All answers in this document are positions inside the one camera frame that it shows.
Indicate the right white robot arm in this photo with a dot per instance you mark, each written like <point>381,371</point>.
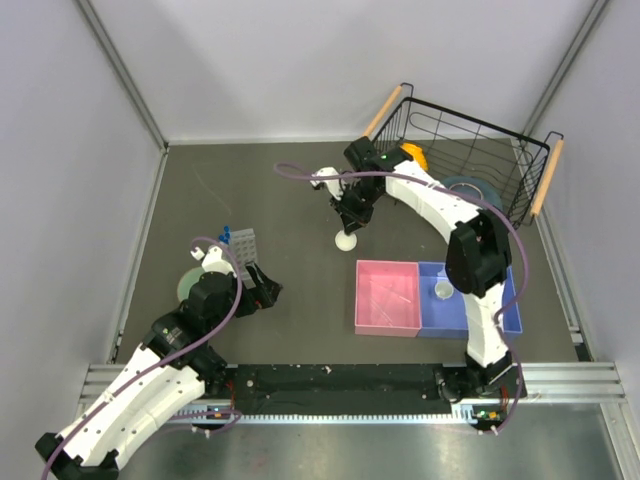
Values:
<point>478,252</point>

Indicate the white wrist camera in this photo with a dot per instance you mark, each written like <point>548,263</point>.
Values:
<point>213,260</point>
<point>328,178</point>

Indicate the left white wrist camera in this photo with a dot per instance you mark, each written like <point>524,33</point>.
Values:
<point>213,260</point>

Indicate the dark blue plate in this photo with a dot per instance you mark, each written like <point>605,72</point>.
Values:
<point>475,187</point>

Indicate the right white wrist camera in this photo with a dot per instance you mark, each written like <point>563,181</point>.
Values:
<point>328,178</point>

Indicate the white crucible cup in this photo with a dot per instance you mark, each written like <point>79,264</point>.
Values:
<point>443,290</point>

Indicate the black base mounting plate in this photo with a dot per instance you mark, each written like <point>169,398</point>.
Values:
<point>348,389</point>

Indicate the light green plate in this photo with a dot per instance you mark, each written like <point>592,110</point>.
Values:
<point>187,281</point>

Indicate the pink plastic bin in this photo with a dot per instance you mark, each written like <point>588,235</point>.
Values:
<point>405,277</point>

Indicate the orange and brown bowl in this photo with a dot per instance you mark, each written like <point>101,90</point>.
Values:
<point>417,154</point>

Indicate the aluminium frame rail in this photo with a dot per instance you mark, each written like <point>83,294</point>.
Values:
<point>572,383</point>

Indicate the clear test tube rack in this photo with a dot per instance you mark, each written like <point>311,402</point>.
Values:
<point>244,247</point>

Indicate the blue plastic bin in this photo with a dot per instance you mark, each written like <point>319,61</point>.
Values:
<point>446,318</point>

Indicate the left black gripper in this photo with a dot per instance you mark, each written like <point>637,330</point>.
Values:
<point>264,295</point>

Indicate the black wire dish basket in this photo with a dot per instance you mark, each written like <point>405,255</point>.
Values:
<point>518,168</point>

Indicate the white crucible lid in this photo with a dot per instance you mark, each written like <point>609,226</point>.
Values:
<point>345,242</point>

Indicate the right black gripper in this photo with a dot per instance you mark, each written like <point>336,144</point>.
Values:
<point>350,219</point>

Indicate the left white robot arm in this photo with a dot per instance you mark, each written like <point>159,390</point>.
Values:
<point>145,370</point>

